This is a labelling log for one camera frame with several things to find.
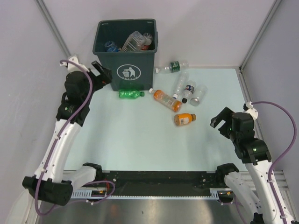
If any orange juice bottle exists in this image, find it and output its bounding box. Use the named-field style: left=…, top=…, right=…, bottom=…
left=174, top=113, right=197, bottom=126

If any red label water bottle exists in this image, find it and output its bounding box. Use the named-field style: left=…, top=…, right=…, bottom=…
left=141, top=33, right=153, bottom=51

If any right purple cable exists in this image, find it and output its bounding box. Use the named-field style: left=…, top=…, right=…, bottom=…
left=233, top=101, right=297, bottom=224

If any orange tea bottle white cap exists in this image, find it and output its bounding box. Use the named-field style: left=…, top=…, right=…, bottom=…
left=149, top=88, right=182, bottom=112

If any pepsi label clear bottle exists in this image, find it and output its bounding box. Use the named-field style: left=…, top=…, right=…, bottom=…
left=182, top=80, right=196, bottom=104

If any dark green plastic bin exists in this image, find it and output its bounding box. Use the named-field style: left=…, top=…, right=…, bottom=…
left=93, top=19, right=158, bottom=91

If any clear bottle white cap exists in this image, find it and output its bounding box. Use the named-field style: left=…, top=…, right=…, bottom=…
left=171, top=71, right=189, bottom=99

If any green label clear bottle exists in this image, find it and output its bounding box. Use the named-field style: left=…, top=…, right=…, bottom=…
left=154, top=60, right=189, bottom=74

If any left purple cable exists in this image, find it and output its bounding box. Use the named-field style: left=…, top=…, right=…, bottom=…
left=34, top=60, right=115, bottom=215

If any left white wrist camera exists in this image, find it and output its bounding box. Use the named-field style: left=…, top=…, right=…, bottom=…
left=59, top=55, right=90, bottom=73

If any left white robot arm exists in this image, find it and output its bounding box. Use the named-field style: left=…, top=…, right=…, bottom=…
left=22, top=60, right=112, bottom=206

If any clear cup silver base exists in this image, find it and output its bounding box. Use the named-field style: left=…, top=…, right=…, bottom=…
left=190, top=84, right=208, bottom=106

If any purple cable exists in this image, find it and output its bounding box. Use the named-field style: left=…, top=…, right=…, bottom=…
left=233, top=101, right=297, bottom=224
left=34, top=60, right=115, bottom=215

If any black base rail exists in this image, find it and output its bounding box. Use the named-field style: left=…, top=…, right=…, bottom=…
left=102, top=171, right=227, bottom=197

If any blue label water bottle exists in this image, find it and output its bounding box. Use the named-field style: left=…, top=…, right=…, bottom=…
left=104, top=41, right=119, bottom=52

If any large clear bottle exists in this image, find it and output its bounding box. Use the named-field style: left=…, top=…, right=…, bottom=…
left=121, top=31, right=146, bottom=52

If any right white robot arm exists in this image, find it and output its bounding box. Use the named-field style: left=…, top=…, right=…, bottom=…
left=210, top=106, right=297, bottom=224

